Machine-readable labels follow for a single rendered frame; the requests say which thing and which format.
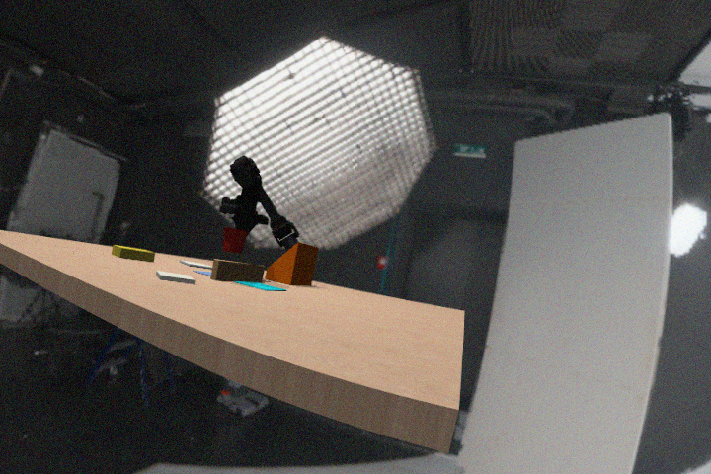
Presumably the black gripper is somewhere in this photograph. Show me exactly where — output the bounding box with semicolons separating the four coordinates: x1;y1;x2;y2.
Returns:
219;192;269;235

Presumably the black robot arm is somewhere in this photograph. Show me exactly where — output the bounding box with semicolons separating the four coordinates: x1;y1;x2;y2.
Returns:
221;155;299;252

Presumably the yellow flat bar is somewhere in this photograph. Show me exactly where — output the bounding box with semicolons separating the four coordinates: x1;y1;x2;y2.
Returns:
112;245;155;262

